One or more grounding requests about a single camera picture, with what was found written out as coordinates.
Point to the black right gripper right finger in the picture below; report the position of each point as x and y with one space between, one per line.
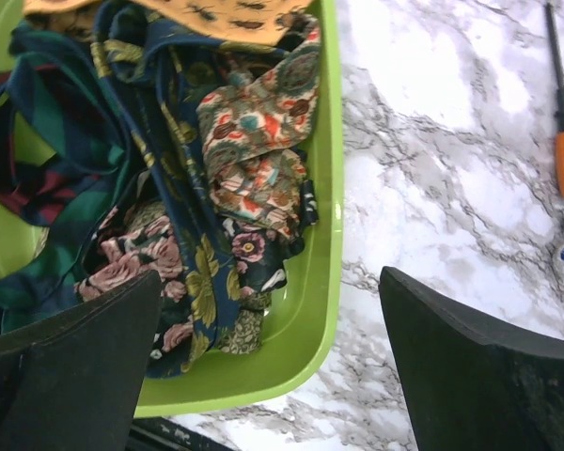
471 381

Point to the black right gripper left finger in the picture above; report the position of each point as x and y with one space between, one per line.
72 381

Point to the navy tie with yellow flowers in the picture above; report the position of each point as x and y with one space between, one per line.
157 72

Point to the dark tie with pink roses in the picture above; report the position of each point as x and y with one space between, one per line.
141 263

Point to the green plastic bin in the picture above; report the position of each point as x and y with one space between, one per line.
299 329

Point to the green navy red striped tie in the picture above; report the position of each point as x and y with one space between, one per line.
64 161

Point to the cream paisley tie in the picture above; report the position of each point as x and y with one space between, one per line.
250 128

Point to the yellow tie with beetles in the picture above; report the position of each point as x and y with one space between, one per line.
255 22

